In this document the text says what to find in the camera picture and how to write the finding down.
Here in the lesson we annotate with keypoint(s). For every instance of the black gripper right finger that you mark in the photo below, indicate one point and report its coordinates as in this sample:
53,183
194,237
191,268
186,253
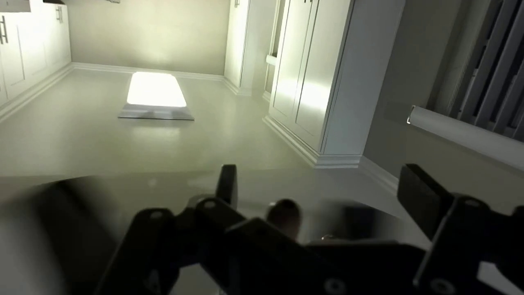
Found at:
469,246

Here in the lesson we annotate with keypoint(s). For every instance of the white upper cabinets over stove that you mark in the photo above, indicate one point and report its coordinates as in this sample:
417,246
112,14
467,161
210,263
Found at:
30,50

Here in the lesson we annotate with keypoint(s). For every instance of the white blinds valance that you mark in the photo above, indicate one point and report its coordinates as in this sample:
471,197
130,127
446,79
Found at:
464,133

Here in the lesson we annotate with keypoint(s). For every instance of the grey vertical blinds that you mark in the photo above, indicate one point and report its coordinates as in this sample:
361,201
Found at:
492,71

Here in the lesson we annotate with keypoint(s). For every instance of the large white upper cabinet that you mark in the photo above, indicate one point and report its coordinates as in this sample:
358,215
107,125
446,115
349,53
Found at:
333,83

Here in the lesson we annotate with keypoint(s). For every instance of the small white upper cabinet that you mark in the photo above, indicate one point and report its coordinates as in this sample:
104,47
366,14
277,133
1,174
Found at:
246,43

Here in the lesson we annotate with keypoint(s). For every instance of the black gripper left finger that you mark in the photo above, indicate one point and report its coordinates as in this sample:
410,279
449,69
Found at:
230,256

